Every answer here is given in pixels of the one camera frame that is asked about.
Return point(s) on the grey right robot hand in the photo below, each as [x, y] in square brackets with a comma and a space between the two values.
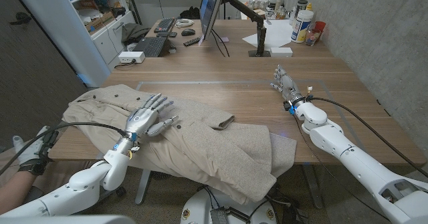
[289, 87]

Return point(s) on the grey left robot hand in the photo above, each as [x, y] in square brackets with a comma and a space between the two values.
[142, 120]

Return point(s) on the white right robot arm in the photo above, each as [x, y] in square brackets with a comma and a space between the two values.
[361, 168]

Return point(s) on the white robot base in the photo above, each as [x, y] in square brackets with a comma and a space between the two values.
[200, 207]

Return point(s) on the person's bare forearm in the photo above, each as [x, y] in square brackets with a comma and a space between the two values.
[13, 190]

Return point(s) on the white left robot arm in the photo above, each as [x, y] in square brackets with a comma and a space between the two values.
[83, 184]

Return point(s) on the beige wool coat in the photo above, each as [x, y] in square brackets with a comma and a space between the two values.
[214, 150]

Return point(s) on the small white box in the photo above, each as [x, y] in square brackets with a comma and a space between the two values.
[281, 51]

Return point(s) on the white paper sheet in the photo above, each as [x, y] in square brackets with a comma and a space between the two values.
[279, 33]

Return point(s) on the clear drinking glass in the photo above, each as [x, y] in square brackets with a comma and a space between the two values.
[312, 37]

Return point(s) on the white wipes canister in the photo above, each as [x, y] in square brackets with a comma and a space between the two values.
[302, 26]

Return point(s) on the white table leg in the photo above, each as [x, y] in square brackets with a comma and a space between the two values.
[143, 184]

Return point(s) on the white power box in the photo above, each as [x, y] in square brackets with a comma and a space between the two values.
[131, 57]

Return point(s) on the red cup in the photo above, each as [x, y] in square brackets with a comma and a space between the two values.
[321, 26]

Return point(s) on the clear glass jar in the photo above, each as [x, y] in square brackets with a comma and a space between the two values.
[281, 14]

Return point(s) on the black keyboard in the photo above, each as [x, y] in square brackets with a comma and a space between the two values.
[164, 25]
[151, 46]

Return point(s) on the office chair base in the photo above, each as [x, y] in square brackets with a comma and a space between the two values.
[119, 192]

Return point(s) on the pink sticky note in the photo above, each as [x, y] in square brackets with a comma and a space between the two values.
[223, 39]

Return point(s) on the yellow bottle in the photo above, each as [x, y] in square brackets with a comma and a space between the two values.
[309, 6]

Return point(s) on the green jacket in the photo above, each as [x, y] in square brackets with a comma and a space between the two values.
[133, 31]

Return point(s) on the black phone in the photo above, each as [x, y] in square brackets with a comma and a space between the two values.
[167, 34]

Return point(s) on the black remote control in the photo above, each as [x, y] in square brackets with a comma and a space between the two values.
[192, 41]

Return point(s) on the paper tag on monitor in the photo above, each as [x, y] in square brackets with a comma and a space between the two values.
[201, 40]

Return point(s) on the black computer mouse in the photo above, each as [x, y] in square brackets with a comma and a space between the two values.
[188, 32]

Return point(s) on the grey table leg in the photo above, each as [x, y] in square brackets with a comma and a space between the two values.
[313, 184]

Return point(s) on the cardboard box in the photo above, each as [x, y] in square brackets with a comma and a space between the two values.
[98, 21]

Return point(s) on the computer monitor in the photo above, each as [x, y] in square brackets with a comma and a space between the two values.
[210, 6]

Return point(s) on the black bag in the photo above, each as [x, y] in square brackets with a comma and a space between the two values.
[190, 13]

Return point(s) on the white tracking glove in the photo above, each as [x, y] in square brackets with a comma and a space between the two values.
[28, 153]

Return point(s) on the white shelving cabinet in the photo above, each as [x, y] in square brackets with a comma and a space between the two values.
[60, 33]

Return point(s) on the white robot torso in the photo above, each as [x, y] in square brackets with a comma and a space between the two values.
[67, 220]

